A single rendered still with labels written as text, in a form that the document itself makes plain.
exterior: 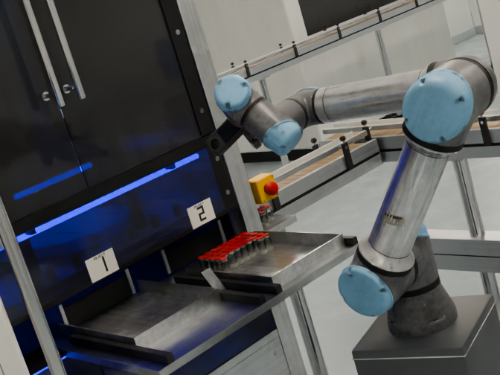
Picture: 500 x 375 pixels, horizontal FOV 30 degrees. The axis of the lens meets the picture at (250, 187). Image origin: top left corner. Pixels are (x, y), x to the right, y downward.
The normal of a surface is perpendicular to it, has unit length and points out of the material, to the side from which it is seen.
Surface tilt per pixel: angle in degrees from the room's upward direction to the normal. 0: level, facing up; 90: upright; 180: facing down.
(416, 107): 84
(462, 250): 90
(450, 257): 90
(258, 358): 90
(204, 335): 0
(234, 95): 63
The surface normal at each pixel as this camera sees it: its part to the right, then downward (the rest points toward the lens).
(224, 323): -0.28, -0.93
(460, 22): 0.66, -0.01
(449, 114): -0.56, 0.22
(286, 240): -0.70, 0.37
